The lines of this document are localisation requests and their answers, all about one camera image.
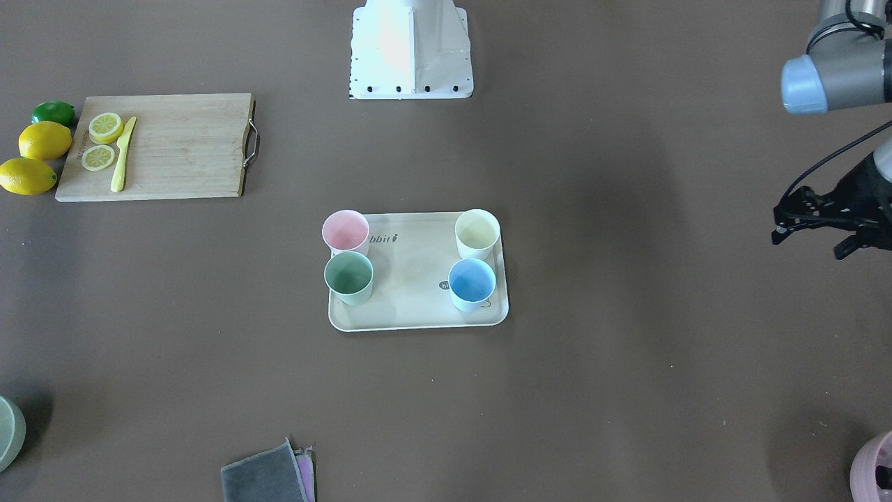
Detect upper lemon slice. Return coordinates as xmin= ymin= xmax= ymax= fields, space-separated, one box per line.
xmin=87 ymin=112 xmax=125 ymax=145

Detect light blue cup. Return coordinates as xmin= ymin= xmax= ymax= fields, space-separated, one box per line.
xmin=448 ymin=259 xmax=496 ymax=312

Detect pink cloth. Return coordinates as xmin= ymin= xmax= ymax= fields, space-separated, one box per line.
xmin=293 ymin=446 xmax=316 ymax=502

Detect pink bowl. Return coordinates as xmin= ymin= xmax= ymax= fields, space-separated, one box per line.
xmin=849 ymin=431 xmax=891 ymax=501

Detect green bowl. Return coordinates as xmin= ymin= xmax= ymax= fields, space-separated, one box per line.
xmin=1 ymin=396 xmax=26 ymax=471

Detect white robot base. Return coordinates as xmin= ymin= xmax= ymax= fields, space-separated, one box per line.
xmin=348 ymin=1 xmax=475 ymax=100

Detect yellow plastic knife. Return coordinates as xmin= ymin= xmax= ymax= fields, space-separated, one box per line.
xmin=109 ymin=116 xmax=137 ymax=192

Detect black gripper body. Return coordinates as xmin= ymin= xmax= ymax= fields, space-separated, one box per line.
xmin=828 ymin=155 xmax=891 ymax=250

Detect lemon slice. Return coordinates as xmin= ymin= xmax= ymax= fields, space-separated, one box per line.
xmin=87 ymin=112 xmax=125 ymax=145
xmin=80 ymin=145 xmax=116 ymax=172

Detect bamboo cutting board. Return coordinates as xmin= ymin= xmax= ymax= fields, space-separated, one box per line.
xmin=55 ymin=93 xmax=259 ymax=202

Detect upper whole lemon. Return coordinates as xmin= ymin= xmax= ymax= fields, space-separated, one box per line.
xmin=18 ymin=121 xmax=72 ymax=161

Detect cream rabbit tray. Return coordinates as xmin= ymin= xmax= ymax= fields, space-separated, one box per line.
xmin=328 ymin=212 xmax=509 ymax=333

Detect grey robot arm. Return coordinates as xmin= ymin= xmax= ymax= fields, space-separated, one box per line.
xmin=771 ymin=1 xmax=891 ymax=260

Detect lower whole lemon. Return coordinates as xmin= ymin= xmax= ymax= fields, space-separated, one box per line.
xmin=1 ymin=157 xmax=58 ymax=196

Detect grey cloth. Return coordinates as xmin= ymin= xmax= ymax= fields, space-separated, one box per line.
xmin=220 ymin=441 xmax=305 ymax=501

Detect whole lemon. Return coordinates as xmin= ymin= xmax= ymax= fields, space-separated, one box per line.
xmin=1 ymin=157 xmax=58 ymax=196
xmin=18 ymin=121 xmax=72 ymax=161

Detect lower lemon slice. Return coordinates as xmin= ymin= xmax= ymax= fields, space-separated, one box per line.
xmin=80 ymin=145 xmax=116 ymax=172

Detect cream white cup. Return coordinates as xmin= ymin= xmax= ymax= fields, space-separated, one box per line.
xmin=454 ymin=208 xmax=501 ymax=260

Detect green lime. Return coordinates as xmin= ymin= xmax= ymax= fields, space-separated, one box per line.
xmin=31 ymin=100 xmax=76 ymax=127

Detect pink cup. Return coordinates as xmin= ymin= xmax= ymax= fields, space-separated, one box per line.
xmin=321 ymin=209 xmax=370 ymax=255

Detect black cable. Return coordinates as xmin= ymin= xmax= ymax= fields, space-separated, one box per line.
xmin=782 ymin=120 xmax=892 ymax=210

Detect green cup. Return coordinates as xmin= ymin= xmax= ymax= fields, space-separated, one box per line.
xmin=324 ymin=251 xmax=375 ymax=306

